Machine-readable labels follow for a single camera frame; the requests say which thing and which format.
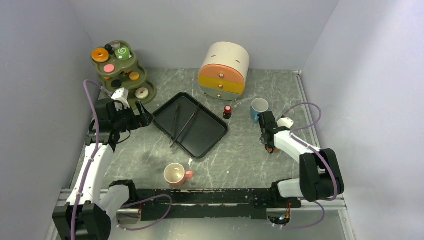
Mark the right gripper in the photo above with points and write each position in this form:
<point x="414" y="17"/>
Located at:
<point x="268" y="145"/>

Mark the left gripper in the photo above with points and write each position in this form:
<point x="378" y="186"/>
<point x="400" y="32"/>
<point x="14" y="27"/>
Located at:
<point x="144" y="119"/>

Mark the blue mug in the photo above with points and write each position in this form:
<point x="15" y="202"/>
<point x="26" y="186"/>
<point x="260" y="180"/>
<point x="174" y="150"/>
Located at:
<point x="258" y="105"/>

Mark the white glazed donut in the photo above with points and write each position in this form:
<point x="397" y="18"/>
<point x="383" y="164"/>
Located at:
<point x="142" y="93"/>

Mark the metal food tongs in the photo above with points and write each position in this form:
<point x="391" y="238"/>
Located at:
<point x="173" y="139"/>

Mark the tan round biscuit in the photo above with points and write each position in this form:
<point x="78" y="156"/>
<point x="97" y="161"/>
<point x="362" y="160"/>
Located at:
<point x="134" y="76"/>

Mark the black round cookie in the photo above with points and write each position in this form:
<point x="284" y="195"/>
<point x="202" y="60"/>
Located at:
<point x="116" y="84"/>

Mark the pink round cookie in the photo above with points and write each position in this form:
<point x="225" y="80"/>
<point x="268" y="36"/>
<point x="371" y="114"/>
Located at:
<point x="109" y="68"/>

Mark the pink mug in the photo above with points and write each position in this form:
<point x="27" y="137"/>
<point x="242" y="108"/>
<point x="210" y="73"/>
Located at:
<point x="176" y="175"/>

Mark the green swirl roll cake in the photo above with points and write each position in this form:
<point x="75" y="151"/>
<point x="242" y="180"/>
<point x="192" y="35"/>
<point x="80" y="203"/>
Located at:
<point x="123" y="53"/>

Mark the orange glazed donut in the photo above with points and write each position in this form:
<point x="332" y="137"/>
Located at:
<point x="100" y="55"/>

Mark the brown chocolate round cookie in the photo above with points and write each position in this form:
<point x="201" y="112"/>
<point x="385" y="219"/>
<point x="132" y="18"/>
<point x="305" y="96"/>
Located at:
<point x="115" y="44"/>

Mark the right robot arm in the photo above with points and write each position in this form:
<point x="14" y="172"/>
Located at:
<point x="319" y="172"/>

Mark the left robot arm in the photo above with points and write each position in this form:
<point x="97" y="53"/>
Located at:
<point x="86" y="215"/>

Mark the red and black stamp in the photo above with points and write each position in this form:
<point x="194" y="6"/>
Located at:
<point x="227" y="112"/>

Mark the black rectangular baking tray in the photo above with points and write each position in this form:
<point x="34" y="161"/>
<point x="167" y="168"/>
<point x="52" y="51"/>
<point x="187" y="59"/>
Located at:
<point x="201" y="135"/>

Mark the green three-tier serving stand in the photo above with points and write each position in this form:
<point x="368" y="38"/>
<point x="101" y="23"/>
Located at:
<point x="117" y="66"/>

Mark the round three-drawer mini cabinet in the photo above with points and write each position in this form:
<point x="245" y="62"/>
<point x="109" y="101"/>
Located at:
<point x="223" y="74"/>

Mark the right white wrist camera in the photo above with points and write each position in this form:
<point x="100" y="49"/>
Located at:
<point x="285" y="122"/>

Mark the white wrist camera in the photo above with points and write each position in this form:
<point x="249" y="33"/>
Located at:
<point x="285" y="122"/>
<point x="120" y="99"/>

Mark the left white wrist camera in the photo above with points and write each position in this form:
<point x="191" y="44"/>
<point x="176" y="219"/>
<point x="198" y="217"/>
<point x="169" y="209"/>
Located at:
<point x="120" y="99"/>

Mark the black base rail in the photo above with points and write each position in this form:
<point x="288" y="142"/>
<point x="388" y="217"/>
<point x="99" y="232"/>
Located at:
<point x="208" y="203"/>

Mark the aluminium frame rail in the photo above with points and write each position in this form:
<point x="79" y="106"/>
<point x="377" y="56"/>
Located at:
<point x="336" y="205"/>

